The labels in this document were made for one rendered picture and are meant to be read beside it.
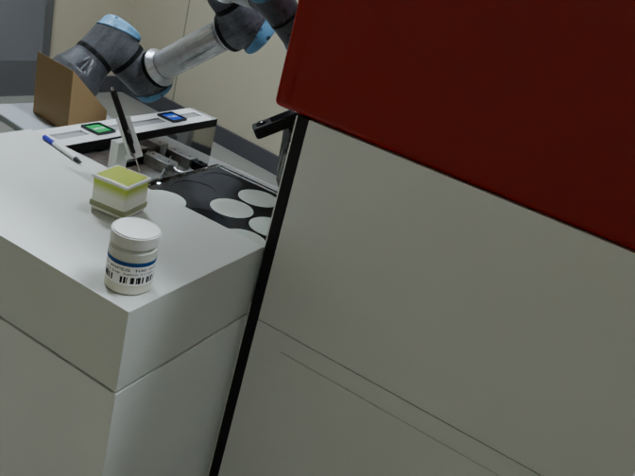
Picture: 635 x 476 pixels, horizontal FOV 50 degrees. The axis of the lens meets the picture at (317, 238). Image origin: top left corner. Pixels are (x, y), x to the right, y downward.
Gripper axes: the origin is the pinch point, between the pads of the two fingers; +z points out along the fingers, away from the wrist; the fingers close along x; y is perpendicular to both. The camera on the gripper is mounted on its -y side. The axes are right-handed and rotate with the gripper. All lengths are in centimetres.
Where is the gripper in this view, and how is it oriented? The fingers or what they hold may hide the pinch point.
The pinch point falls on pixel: (278, 182)
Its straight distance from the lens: 154.2
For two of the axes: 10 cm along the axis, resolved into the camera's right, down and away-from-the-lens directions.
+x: -1.9, -4.6, 8.7
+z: -2.5, 8.8, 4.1
